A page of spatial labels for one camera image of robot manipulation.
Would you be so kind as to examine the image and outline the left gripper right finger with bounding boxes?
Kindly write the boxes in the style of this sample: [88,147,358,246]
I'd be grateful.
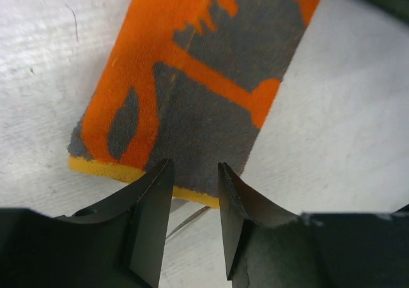
[218,163,408,287]

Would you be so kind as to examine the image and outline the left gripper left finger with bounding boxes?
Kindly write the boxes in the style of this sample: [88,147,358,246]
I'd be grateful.
[1,159,174,287]

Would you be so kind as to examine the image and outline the grey orange-edged towel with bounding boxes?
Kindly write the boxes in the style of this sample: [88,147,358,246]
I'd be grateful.
[68,0,321,209]

